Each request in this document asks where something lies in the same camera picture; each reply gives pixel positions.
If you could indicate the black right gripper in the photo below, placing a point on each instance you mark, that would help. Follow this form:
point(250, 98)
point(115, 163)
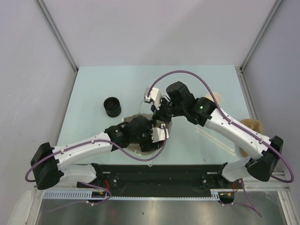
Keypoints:
point(159, 115)

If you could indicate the white slotted cable duct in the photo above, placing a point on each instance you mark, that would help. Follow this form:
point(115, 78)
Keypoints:
point(98, 195)

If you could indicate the green patterned paper gift bag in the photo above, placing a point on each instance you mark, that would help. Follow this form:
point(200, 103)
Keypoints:
point(140, 125)

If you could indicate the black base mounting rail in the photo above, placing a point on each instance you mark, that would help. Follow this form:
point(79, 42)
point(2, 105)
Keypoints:
point(162, 180)

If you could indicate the stack of black cup lids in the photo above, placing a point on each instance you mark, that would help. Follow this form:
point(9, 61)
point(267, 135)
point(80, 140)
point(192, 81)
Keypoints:
point(112, 107)

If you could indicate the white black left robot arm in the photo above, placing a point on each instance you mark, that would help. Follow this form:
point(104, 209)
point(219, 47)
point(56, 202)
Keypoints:
point(51, 165)

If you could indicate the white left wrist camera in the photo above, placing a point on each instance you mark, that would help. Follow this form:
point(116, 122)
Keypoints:
point(159, 134)

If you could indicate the stack of brown paper cups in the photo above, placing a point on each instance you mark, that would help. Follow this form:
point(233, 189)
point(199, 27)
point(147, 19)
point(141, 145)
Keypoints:
point(216, 96)

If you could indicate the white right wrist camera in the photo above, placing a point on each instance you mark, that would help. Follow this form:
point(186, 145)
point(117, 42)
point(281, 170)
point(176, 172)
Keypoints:
point(153, 96)

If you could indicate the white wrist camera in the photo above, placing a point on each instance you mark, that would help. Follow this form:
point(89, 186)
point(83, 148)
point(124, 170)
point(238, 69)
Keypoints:
point(159, 134)
point(153, 96)

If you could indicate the white straw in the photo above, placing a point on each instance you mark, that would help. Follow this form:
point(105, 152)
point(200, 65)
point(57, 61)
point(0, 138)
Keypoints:
point(214, 140)

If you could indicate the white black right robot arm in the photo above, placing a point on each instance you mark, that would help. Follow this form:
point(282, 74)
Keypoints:
point(262, 150)

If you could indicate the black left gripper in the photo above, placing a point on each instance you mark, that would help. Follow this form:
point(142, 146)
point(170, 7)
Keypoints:
point(145, 146)

